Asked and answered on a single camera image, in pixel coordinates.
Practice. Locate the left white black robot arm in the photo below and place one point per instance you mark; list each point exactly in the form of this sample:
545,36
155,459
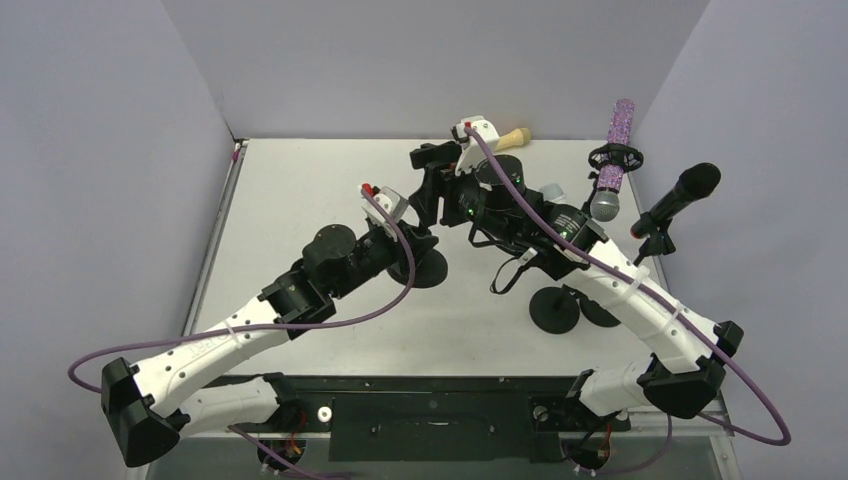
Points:
152,404

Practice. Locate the black tripod shock-mount stand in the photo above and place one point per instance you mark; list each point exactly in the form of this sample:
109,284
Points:
610,163

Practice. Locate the purple glitter microphone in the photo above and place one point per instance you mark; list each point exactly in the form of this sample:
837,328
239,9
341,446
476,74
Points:
621,122

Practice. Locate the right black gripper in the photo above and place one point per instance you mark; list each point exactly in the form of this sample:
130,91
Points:
430,188

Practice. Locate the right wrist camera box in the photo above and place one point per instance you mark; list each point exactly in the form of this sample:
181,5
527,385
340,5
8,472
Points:
470,133

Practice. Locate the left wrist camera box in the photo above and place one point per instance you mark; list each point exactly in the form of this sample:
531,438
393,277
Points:
384,199

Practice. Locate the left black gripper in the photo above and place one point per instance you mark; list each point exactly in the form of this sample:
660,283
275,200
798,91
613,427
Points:
419,243

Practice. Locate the black round-base stand white mic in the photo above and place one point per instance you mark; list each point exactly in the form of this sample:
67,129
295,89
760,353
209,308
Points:
555,310

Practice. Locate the white microphone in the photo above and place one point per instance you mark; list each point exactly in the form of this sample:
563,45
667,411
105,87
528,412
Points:
555,193

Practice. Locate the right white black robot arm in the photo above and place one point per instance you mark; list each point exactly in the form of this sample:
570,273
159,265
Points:
689,352

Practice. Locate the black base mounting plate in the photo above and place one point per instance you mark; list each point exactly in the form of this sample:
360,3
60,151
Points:
429,418

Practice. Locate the black microphone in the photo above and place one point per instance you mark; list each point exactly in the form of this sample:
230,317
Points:
695,183

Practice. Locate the cream beige microphone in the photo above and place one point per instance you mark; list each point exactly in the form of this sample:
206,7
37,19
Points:
514,139

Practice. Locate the black round-base stand right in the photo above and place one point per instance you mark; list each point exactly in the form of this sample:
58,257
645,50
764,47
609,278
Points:
652,242

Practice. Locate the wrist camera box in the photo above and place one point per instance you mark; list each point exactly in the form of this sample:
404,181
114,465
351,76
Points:
470,133
384,199

